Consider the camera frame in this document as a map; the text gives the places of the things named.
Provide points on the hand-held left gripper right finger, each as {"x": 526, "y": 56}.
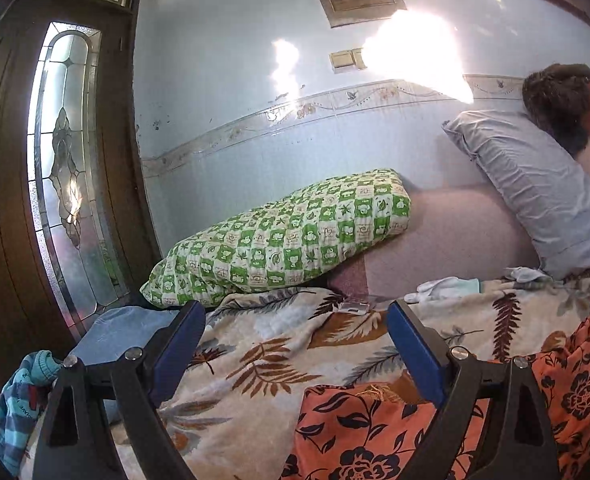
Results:
{"x": 415, "y": 345}

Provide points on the blue striped garment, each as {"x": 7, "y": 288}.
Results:
{"x": 15, "y": 410}

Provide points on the pink mattress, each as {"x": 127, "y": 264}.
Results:
{"x": 440, "y": 240}

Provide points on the white and teal small garment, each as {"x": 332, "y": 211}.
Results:
{"x": 445, "y": 287}

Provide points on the beige light switch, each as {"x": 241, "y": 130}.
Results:
{"x": 345, "y": 59}

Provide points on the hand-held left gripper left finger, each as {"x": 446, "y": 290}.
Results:
{"x": 180, "y": 345}

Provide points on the grey pillow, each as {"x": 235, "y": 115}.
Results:
{"x": 535, "y": 185}

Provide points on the green checkered pillow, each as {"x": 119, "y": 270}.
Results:
{"x": 285, "y": 240}

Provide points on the orange floral garment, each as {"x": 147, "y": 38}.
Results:
{"x": 355, "y": 425}

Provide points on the wooden door with stained glass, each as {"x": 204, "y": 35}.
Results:
{"x": 5, "y": 210}

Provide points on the light blue cloth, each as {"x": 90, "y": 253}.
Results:
{"x": 120, "y": 330}

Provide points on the leaf print blanket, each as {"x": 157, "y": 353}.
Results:
{"x": 275, "y": 340}

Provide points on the brown furry plush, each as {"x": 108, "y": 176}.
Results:
{"x": 550, "y": 100}

